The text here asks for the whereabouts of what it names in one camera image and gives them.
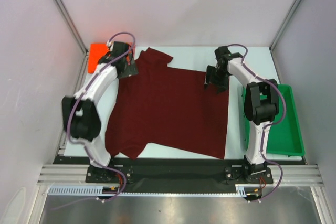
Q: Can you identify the dark red t shirt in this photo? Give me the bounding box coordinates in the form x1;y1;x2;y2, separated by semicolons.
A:
105;48;229;159

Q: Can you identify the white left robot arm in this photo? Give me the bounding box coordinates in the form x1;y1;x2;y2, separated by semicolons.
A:
61;41;138;182

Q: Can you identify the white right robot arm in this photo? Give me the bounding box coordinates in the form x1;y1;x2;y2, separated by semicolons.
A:
204;49;281;183

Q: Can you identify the folded orange t shirt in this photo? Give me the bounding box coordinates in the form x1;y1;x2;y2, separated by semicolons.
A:
88;43;109;73

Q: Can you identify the green plastic tray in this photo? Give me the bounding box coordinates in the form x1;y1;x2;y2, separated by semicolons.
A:
241;84;306;156

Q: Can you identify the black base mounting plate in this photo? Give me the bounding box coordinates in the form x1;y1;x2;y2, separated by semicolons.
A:
54;156;274;194

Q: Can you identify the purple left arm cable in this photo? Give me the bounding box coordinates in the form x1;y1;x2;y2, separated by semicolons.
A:
67;31;137;167

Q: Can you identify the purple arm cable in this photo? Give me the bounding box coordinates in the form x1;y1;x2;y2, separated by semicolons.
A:
227;44;287;162
67;31;137;167

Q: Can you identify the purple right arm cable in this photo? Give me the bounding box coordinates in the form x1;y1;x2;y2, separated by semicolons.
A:
227;44;287;162

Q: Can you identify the left rear aluminium post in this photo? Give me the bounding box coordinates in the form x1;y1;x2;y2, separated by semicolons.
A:
53;0;88;55

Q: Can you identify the aluminium post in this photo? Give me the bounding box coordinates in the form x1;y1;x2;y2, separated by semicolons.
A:
269;0;303;53
53;0;88;55

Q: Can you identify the right rear aluminium post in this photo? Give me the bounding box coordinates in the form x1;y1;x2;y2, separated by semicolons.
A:
269;0;303;53

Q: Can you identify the aluminium front frame rail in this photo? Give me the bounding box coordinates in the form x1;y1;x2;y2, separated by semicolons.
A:
37;164;324;186

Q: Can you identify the white slotted cable duct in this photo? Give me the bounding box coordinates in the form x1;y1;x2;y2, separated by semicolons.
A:
48;185;261;197

